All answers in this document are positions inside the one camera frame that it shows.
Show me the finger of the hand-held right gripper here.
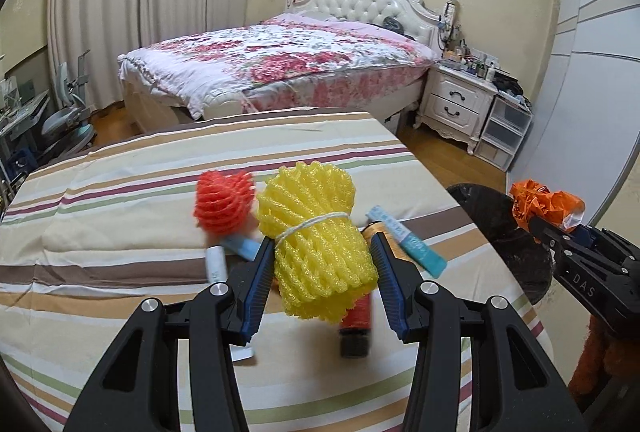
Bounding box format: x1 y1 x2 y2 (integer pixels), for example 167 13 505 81
512 199 593 263

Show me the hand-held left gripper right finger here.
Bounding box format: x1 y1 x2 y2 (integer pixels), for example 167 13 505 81
368 232 588 432

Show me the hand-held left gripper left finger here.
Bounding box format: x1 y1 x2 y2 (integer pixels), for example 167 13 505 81
62 239 276 432

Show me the orange foil wrapper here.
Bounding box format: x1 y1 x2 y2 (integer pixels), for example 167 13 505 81
510 179 586 233

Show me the bin with black bag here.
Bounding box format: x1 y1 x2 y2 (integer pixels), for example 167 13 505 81
446 183 556 308

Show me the yellow foam fruit net bundle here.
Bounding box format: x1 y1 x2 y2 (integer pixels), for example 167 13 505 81
256 161 379 324

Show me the orange foam fruit net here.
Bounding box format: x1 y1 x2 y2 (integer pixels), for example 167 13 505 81
193 169 257 235

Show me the person's right forearm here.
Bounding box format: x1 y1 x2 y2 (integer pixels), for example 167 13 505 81
567 312 640 398

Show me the light blue wrapper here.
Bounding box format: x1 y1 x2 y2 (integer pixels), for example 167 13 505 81
222 235 261 260

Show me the blue and white tube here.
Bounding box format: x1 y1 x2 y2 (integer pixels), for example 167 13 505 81
366 205 447 278

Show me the red tube with black cap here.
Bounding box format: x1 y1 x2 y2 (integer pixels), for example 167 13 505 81
340 221 403 359

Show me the clear plastic drawer unit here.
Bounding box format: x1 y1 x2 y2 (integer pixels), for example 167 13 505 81
475 92 533 172

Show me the striped tablecloth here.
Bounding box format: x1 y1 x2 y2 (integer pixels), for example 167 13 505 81
0 111 553 432

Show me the black cloth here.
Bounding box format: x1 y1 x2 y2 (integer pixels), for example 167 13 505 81
495 75 523 96

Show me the white nightstand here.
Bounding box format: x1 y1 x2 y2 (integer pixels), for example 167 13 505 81
414 62 498 155

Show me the grey wardrobe door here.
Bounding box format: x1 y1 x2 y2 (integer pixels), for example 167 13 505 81
510 0 640 223

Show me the group of bottles and jars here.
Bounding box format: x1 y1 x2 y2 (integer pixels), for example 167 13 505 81
440 40 501 80

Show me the floral quilt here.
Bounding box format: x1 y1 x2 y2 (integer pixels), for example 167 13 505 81
118 12 441 120

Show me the white clip lamp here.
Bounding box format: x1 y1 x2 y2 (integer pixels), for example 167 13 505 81
440 0 461 43

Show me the grey office chair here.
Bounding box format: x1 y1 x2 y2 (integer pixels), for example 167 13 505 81
40 50 98 153

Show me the cluttered desk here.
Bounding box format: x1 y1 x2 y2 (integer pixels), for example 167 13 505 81
0 72 51 193

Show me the beige curtain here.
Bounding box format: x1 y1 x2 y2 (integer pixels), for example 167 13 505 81
47 0 258 110

